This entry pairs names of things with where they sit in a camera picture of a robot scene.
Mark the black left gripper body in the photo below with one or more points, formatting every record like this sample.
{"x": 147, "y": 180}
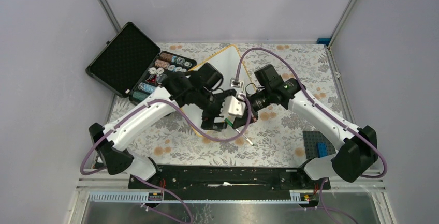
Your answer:
{"x": 214, "y": 107}

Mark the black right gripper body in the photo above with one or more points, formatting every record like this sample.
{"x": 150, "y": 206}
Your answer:
{"x": 259, "y": 100}

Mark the green whiteboard marker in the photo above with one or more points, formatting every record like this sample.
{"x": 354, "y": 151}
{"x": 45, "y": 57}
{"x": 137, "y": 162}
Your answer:
{"x": 242, "y": 134}

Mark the yellow framed whiteboard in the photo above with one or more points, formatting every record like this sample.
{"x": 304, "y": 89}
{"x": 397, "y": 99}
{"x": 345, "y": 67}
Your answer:
{"x": 226, "y": 62}

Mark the green marker cap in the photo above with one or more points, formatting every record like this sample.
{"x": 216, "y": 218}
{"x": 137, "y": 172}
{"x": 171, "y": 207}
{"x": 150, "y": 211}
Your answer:
{"x": 228, "y": 122}

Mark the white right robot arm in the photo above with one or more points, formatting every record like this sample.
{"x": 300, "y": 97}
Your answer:
{"x": 355, "y": 146}

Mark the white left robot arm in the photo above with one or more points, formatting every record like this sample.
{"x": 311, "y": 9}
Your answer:
{"x": 192, "y": 94}

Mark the floral table mat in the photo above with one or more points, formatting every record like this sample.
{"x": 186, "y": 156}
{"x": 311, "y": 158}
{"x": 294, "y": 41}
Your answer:
{"x": 277, "y": 134}

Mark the grey lego baseplate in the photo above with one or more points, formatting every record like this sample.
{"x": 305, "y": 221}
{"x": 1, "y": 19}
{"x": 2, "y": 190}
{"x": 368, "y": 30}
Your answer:
{"x": 311, "y": 138}

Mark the blue lego brick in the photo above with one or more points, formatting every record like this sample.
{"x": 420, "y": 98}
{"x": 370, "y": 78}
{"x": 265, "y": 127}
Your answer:
{"x": 321, "y": 150}

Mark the black poker chip case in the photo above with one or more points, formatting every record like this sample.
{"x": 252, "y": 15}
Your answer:
{"x": 132, "y": 65}

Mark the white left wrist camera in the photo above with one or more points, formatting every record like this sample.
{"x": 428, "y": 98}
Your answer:
{"x": 235, "y": 107}

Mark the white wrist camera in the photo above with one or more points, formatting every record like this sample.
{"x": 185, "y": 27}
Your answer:
{"x": 235, "y": 107}
{"x": 235, "y": 83}

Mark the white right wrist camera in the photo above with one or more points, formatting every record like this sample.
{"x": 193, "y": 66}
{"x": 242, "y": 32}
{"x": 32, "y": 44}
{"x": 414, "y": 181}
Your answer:
{"x": 235, "y": 83}

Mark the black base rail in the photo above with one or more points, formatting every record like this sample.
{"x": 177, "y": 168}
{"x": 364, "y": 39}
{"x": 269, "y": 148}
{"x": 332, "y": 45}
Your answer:
{"x": 236, "y": 180}

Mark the blue corner bracket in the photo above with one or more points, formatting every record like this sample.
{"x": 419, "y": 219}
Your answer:
{"x": 323, "y": 41}

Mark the white slotted cable duct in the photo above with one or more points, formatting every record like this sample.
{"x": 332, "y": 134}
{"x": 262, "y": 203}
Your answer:
{"x": 222, "y": 197}

